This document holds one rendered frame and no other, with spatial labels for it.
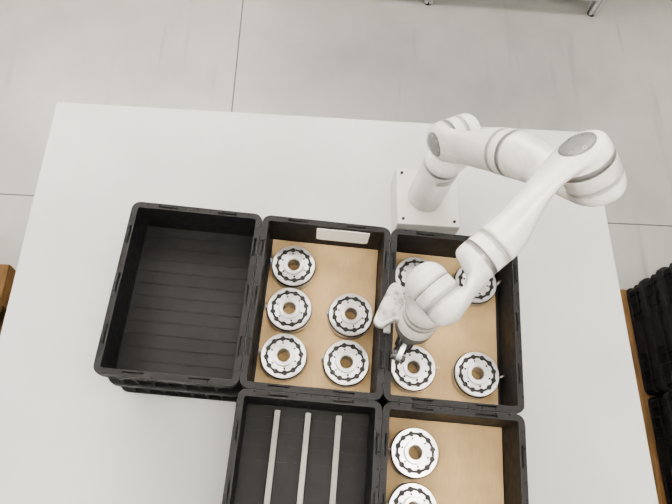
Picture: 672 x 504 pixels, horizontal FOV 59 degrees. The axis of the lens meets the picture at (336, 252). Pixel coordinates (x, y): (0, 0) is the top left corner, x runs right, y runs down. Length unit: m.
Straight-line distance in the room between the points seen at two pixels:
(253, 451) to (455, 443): 0.44
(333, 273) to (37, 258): 0.77
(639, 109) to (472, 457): 2.15
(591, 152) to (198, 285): 0.90
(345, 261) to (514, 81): 1.75
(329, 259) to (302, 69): 1.52
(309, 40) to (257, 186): 1.38
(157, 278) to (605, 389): 1.15
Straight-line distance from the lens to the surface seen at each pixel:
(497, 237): 0.94
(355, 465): 1.35
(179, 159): 1.75
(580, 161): 0.98
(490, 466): 1.41
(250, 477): 1.34
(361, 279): 1.44
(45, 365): 1.61
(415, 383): 1.36
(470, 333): 1.45
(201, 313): 1.42
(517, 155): 1.13
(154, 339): 1.42
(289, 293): 1.38
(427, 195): 1.51
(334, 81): 2.80
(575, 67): 3.17
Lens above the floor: 2.17
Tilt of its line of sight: 67 degrees down
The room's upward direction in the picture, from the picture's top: 11 degrees clockwise
